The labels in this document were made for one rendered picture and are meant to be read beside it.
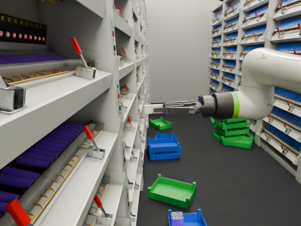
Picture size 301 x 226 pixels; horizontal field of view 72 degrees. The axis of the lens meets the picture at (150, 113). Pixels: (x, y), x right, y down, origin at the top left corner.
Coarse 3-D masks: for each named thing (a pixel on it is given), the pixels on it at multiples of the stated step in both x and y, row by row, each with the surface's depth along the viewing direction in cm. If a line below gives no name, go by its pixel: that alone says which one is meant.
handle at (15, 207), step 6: (12, 204) 24; (18, 204) 25; (12, 210) 24; (18, 210) 24; (24, 210) 25; (12, 216) 24; (18, 216) 24; (24, 216) 25; (18, 222) 24; (24, 222) 25
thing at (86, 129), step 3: (84, 126) 49; (87, 126) 50; (84, 129) 50; (87, 129) 50; (87, 132) 50; (90, 132) 51; (87, 135) 50; (90, 135) 50; (90, 138) 50; (93, 141) 51; (93, 144) 51; (96, 147) 51; (96, 150) 51
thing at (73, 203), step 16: (80, 112) 68; (96, 128) 67; (112, 128) 69; (96, 144) 59; (112, 144) 61; (64, 176) 43; (80, 176) 44; (96, 176) 45; (48, 192) 37; (64, 192) 38; (80, 192) 39; (64, 208) 35; (80, 208) 36; (32, 224) 31; (48, 224) 31; (64, 224) 32; (80, 224) 36
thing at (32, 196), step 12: (84, 132) 59; (72, 144) 51; (84, 144) 55; (60, 156) 45; (72, 156) 49; (48, 168) 40; (60, 168) 42; (72, 168) 44; (36, 180) 36; (48, 180) 37; (36, 192) 34; (24, 204) 31; (36, 204) 33; (36, 216) 31
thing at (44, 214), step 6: (96, 138) 61; (84, 156) 50; (78, 162) 47; (72, 174) 43; (66, 180) 41; (60, 192) 37; (54, 198) 36; (48, 204) 34; (48, 210) 33; (42, 216) 32; (36, 222) 30
